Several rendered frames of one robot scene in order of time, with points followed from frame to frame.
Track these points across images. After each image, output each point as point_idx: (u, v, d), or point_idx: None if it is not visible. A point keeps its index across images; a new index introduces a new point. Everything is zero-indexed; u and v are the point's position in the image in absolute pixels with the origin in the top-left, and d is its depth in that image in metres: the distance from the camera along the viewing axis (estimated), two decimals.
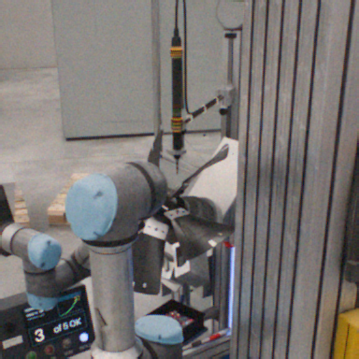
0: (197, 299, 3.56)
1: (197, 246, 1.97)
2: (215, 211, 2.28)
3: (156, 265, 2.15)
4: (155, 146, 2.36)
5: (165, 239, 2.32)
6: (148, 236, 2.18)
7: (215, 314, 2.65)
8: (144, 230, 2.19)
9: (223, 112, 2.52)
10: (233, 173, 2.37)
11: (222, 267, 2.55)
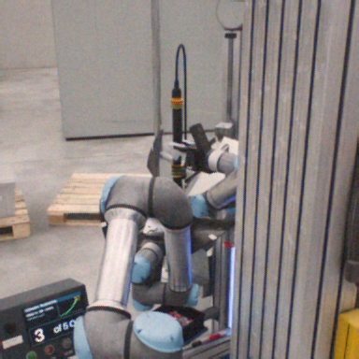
0: (197, 299, 3.56)
1: (198, 241, 1.96)
2: (215, 211, 2.28)
3: (156, 265, 2.15)
4: (155, 146, 2.36)
5: None
6: (148, 236, 2.18)
7: (215, 314, 2.65)
8: (144, 230, 2.19)
9: None
10: None
11: (222, 267, 2.55)
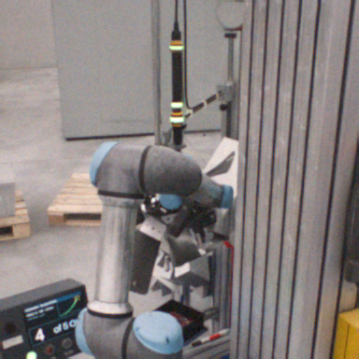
0: (197, 299, 3.56)
1: (187, 253, 1.97)
2: (215, 211, 2.28)
3: (149, 265, 2.18)
4: (165, 141, 2.33)
5: (165, 239, 2.32)
6: (144, 236, 2.20)
7: (215, 314, 2.65)
8: (141, 228, 2.20)
9: (223, 107, 2.51)
10: (233, 173, 2.37)
11: (222, 267, 2.55)
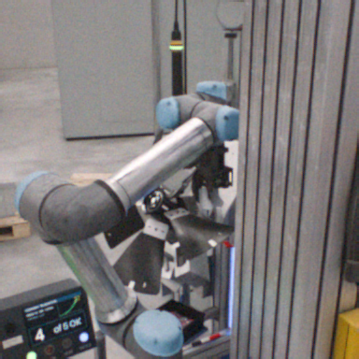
0: (197, 299, 3.56)
1: (122, 276, 2.15)
2: (215, 211, 2.28)
3: (126, 233, 2.36)
4: None
5: (165, 239, 2.32)
6: (136, 212, 2.29)
7: (215, 314, 2.65)
8: (137, 206, 2.28)
9: None
10: (233, 173, 2.37)
11: (222, 267, 2.55)
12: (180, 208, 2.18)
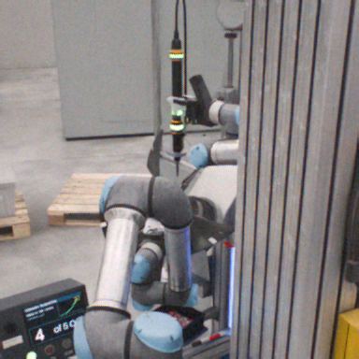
0: (197, 299, 3.56)
1: None
2: (215, 211, 2.28)
3: None
4: None
5: None
6: None
7: (215, 314, 2.65)
8: None
9: None
10: (233, 173, 2.37)
11: (222, 267, 2.55)
12: None
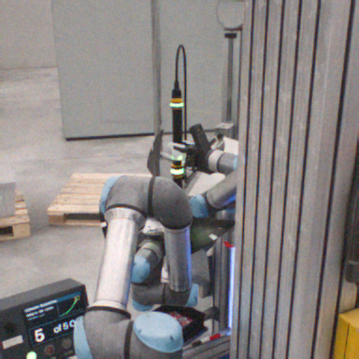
0: (197, 299, 3.56)
1: None
2: None
3: None
4: None
5: None
6: None
7: (215, 314, 2.65)
8: None
9: None
10: None
11: (222, 267, 2.55)
12: None
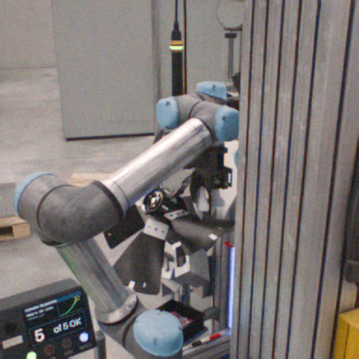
0: (197, 299, 3.56)
1: (122, 276, 2.15)
2: (215, 211, 2.28)
3: (126, 233, 2.36)
4: None
5: (165, 239, 2.32)
6: (136, 212, 2.29)
7: (215, 314, 2.65)
8: (137, 206, 2.28)
9: None
10: (233, 173, 2.37)
11: (222, 267, 2.55)
12: (180, 210, 2.19)
